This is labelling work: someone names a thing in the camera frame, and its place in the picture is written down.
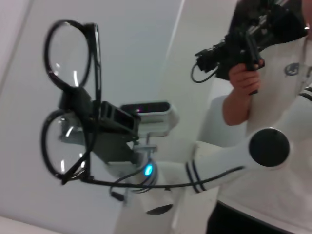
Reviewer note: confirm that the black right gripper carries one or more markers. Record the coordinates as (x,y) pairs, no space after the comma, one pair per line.
(114,151)

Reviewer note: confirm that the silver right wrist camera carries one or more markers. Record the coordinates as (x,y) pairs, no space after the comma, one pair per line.
(158,122)

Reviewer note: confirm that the black handheld controller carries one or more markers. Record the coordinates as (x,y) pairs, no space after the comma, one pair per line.
(263,24)

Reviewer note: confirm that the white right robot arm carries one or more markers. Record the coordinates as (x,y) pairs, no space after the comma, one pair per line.
(219,156)

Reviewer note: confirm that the person forearm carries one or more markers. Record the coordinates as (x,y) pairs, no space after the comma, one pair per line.
(237,107)

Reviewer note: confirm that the person hand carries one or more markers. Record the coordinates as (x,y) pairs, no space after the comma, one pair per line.
(243,79)

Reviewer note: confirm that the person in white shirt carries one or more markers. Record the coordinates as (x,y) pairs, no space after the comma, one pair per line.
(275,92)

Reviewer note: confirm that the black glasses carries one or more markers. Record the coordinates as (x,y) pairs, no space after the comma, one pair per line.
(97,61)

